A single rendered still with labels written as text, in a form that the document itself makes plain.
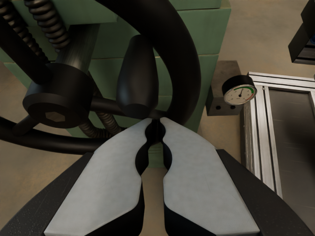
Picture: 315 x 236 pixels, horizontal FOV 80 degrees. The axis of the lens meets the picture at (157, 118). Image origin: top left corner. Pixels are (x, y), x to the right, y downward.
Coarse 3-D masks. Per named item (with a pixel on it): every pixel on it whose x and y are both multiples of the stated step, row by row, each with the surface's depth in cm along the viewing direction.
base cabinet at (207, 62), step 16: (16, 64) 39; (96, 64) 39; (112, 64) 39; (160, 64) 39; (208, 64) 39; (96, 80) 43; (112, 80) 43; (160, 80) 43; (208, 80) 43; (112, 96) 48; (160, 96) 48; (192, 128) 62; (160, 144) 72; (160, 160) 88
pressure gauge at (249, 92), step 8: (232, 80) 37; (240, 80) 36; (248, 80) 36; (224, 88) 38; (232, 88) 36; (240, 88) 36; (248, 88) 36; (224, 96) 38; (232, 96) 38; (248, 96) 38; (232, 104) 40
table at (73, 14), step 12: (12, 0) 20; (60, 0) 19; (72, 0) 19; (84, 0) 19; (24, 12) 20; (60, 12) 20; (72, 12) 20; (84, 12) 20; (96, 12) 20; (108, 12) 20; (36, 24) 22; (72, 24) 22
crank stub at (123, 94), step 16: (128, 48) 12; (144, 48) 12; (128, 64) 11; (144, 64) 11; (128, 80) 10; (144, 80) 10; (128, 96) 10; (144, 96) 10; (128, 112) 10; (144, 112) 10
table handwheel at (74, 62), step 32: (96, 0) 11; (128, 0) 11; (160, 0) 11; (0, 32) 13; (96, 32) 26; (160, 32) 12; (32, 64) 16; (64, 64) 19; (192, 64) 15; (32, 96) 17; (64, 96) 17; (96, 96) 21; (192, 96) 18; (0, 128) 25; (32, 128) 28; (64, 128) 21
